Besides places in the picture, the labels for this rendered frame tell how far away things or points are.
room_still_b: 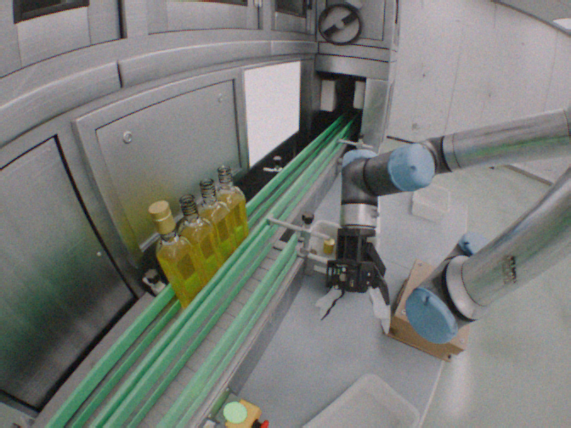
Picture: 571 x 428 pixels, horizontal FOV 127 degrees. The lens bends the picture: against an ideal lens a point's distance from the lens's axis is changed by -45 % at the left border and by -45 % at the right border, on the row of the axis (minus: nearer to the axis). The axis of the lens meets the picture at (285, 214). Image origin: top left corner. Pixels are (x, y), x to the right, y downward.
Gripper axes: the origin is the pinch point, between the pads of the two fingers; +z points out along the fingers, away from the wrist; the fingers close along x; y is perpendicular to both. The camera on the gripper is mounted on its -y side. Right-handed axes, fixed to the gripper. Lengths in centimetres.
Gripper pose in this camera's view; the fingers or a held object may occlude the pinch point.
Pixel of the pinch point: (353, 327)
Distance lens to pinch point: 54.6
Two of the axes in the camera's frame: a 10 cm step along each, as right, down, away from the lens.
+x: 7.6, -0.2, -6.5
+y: -6.5, -1.5, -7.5
